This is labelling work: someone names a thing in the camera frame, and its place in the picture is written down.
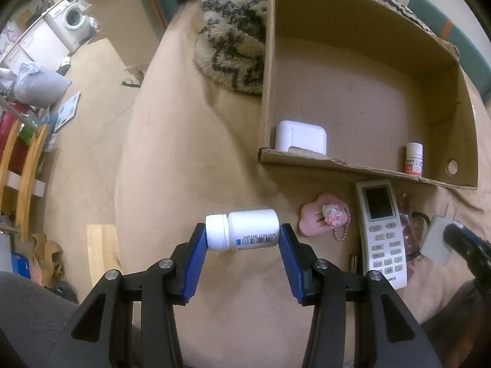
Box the yellow wooden rack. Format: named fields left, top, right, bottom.
left=0, top=111, right=50, bottom=243

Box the white charger block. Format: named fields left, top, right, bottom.
left=274, top=120, right=327, bottom=155

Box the white remote control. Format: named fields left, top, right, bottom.
left=355, top=179, right=409, bottom=290

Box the small red label pill bottle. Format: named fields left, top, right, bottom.
left=404, top=143, right=423, bottom=178

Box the beige bed sheet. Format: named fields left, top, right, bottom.
left=114, top=8, right=491, bottom=368

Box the white bathroom scale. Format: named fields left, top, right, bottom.
left=54, top=91, right=82, bottom=133

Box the red storage box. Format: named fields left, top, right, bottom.
left=0, top=111, right=24, bottom=171

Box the cream cabinet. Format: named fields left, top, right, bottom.
left=82, top=0, right=167, bottom=73

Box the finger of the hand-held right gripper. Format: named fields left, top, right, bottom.
left=443, top=223, right=491, bottom=278

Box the grey bag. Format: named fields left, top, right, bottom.
left=13, top=61, right=72, bottom=108

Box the cardboard box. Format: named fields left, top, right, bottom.
left=257, top=0, right=480, bottom=190

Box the blue box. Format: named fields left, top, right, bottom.
left=11, top=253, right=32, bottom=277

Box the person's grey trouser leg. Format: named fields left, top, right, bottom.
left=0, top=271, right=81, bottom=368

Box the white power adapter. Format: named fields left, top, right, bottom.
left=421, top=205, right=465, bottom=267

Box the white pill bottle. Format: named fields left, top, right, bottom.
left=205, top=209, right=280, bottom=251

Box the white counter cabinet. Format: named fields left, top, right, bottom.
left=0, top=19, right=72, bottom=73

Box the white washing machine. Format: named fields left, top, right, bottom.
left=42, top=0, right=93, bottom=54

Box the pink cat keychain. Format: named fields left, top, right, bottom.
left=300, top=194, right=353, bottom=241

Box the pink translucent pouch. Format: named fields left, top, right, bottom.
left=399, top=194, right=431, bottom=263

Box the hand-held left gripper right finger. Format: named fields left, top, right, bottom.
left=279, top=223, right=446, bottom=368

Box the wooden board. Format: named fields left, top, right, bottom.
left=86, top=224, right=123, bottom=288

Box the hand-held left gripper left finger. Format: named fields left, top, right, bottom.
left=42, top=222, right=208, bottom=368

